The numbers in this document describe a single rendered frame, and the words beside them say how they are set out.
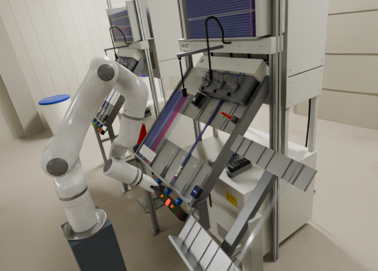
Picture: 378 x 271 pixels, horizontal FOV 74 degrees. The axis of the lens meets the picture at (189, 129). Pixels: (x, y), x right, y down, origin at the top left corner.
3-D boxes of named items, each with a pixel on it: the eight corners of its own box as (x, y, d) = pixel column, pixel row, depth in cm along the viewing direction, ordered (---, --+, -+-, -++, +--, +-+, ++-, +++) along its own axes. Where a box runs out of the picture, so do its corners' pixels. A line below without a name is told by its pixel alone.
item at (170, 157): (194, 204, 118) (190, 202, 116) (140, 155, 171) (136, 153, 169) (215, 169, 120) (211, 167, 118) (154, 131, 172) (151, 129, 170)
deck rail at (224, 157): (199, 210, 118) (190, 207, 115) (197, 208, 120) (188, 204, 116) (275, 82, 123) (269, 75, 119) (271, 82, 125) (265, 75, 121)
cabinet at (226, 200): (247, 275, 157) (243, 194, 133) (187, 215, 213) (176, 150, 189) (311, 224, 187) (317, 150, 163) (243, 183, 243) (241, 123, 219)
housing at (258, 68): (268, 90, 125) (253, 73, 116) (208, 79, 164) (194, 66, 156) (277, 76, 125) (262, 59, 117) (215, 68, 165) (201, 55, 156)
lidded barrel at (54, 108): (54, 140, 412) (40, 105, 388) (47, 132, 450) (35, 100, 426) (84, 130, 438) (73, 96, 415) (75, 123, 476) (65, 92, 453)
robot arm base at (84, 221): (70, 248, 104) (55, 213, 97) (58, 225, 118) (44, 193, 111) (113, 223, 114) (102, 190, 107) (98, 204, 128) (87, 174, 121)
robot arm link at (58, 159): (68, 167, 110) (66, 186, 96) (39, 158, 104) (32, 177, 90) (121, 64, 104) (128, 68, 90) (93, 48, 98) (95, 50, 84)
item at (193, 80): (237, 139, 122) (232, 134, 119) (171, 111, 175) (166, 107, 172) (271, 81, 124) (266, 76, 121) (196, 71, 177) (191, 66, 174)
